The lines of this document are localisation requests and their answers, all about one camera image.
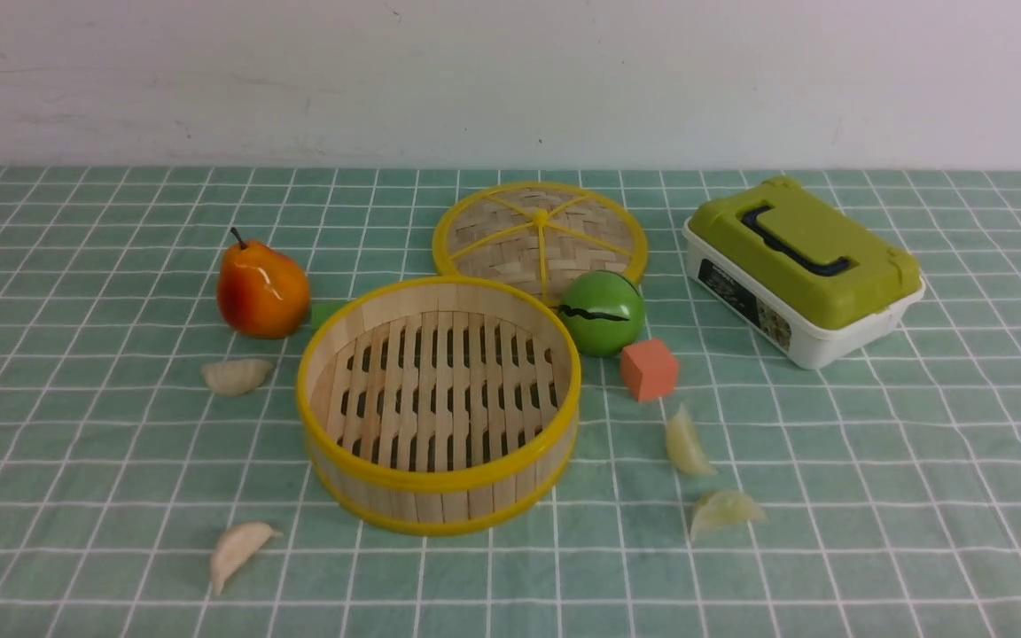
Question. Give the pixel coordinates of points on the woven bamboo steamer lid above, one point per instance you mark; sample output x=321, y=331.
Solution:
x=538, y=237

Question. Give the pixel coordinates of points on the bamboo steamer tray yellow rim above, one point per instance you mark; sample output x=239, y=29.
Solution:
x=440, y=405

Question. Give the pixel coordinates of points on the green checkered tablecloth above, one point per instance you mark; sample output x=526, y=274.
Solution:
x=891, y=480

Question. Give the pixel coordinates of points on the white dumpling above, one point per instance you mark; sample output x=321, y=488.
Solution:
x=235, y=546
x=237, y=376

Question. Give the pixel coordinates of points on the green toy ball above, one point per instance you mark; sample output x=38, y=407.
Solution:
x=603, y=311

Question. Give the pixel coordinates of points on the pale green dumpling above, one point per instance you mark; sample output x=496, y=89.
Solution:
x=723, y=508
x=683, y=447

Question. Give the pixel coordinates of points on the green lidded white storage box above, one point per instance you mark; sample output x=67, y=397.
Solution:
x=816, y=284

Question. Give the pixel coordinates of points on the orange red toy pear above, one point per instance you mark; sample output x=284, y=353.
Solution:
x=261, y=293

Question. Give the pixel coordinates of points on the orange foam cube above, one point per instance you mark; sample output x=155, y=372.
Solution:
x=649, y=370

